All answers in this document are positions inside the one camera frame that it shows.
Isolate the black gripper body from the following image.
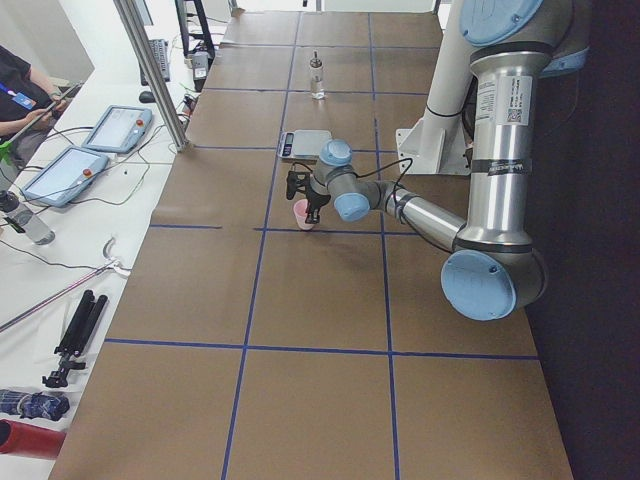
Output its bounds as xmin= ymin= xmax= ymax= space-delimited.
xmin=305 ymin=178 xmax=331 ymax=210

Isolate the pink plastic cup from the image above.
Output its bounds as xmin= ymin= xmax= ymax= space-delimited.
xmin=293 ymin=199 xmax=315 ymax=231

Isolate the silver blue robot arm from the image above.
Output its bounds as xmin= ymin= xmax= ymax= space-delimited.
xmin=286 ymin=1 xmax=592 ymax=321

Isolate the grey digital kitchen scale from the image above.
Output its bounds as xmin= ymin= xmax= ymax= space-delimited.
xmin=277 ymin=129 xmax=333 ymax=161

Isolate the glass sauce dispenser bottle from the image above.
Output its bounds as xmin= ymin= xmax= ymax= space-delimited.
xmin=309 ymin=50 xmax=325 ymax=100

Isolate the black computer mouse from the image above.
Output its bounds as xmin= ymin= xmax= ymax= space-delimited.
xmin=138 ymin=91 xmax=155 ymax=104

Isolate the white metal hook tool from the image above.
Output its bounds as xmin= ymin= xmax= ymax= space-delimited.
xmin=102 ymin=237 xmax=131 ymax=278

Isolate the upper blue teach pendant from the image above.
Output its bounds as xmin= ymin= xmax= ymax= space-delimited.
xmin=82 ymin=105 xmax=153 ymax=154

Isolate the blue teach pendant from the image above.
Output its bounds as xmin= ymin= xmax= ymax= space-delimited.
xmin=22 ymin=146 xmax=109 ymax=207
xmin=82 ymin=105 xmax=153 ymax=154

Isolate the black keyboard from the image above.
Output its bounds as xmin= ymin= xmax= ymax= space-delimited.
xmin=148 ymin=39 xmax=170 ymax=82

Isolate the lower blue teach pendant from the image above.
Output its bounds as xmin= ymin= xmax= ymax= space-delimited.
xmin=22 ymin=146 xmax=109 ymax=207

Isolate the black folded tripod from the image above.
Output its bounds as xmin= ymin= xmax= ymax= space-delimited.
xmin=42 ymin=290 xmax=108 ymax=388

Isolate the clear plastic water bottle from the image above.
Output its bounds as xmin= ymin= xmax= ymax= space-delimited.
xmin=1 ymin=190 xmax=55 ymax=245

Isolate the seated person in black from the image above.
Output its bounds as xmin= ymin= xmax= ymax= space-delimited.
xmin=1 ymin=47 xmax=67 ymax=170

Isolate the thin metal rod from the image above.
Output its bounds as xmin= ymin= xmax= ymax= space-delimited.
xmin=0 ymin=266 xmax=108 ymax=333

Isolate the red cylinder bottle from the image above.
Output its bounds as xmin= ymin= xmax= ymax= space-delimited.
xmin=1 ymin=420 xmax=66 ymax=460

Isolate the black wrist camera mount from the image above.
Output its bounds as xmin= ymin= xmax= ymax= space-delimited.
xmin=286 ymin=170 xmax=310 ymax=201

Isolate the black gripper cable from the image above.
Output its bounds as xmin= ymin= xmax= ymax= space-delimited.
xmin=349 ymin=157 xmax=454 ymax=251

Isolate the aluminium frame post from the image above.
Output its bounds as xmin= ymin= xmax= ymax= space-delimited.
xmin=113 ymin=0 xmax=188 ymax=152

